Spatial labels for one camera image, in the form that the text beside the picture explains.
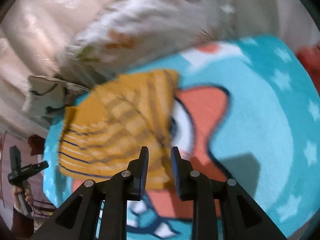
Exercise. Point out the white floral leaf pillow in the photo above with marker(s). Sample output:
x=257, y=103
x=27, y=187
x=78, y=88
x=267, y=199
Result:
x=130, y=33

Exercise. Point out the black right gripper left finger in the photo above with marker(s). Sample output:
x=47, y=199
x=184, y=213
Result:
x=99, y=210

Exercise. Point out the mustard striped knit sweater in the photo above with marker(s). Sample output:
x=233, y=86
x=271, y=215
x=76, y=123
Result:
x=107, y=129

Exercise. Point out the cream pillow with black figure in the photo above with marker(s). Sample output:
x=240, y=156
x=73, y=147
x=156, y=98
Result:
x=49, y=96

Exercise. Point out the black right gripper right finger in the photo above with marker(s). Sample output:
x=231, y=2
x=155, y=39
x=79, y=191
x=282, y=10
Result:
x=242, y=217

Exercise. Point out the red object beside bed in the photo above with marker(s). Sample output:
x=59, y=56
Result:
x=309, y=57

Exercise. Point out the dark red sleeve cuff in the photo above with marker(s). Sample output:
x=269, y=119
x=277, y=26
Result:
x=22, y=226

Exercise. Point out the left hand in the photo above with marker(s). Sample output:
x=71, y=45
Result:
x=26, y=194

